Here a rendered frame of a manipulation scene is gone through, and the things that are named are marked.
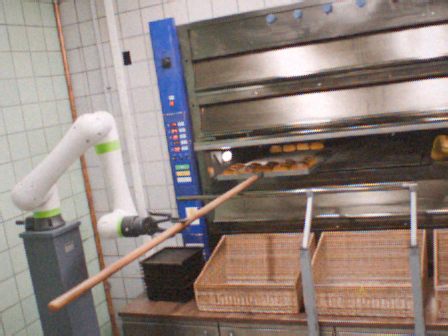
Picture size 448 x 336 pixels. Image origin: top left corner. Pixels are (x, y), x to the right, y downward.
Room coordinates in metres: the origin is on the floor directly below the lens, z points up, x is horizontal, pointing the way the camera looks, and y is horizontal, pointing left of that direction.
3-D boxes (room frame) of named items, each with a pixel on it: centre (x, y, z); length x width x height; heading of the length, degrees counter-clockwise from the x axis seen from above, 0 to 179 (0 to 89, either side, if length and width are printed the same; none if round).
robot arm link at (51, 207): (2.42, 0.84, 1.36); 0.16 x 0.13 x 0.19; 174
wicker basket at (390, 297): (2.58, -0.63, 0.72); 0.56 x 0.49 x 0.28; 65
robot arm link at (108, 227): (2.28, 0.51, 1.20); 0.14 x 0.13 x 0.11; 66
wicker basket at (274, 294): (2.82, -0.09, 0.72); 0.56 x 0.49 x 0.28; 67
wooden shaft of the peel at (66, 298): (2.19, 0.18, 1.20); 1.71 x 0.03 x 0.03; 156
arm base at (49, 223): (2.46, 0.89, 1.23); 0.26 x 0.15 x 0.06; 66
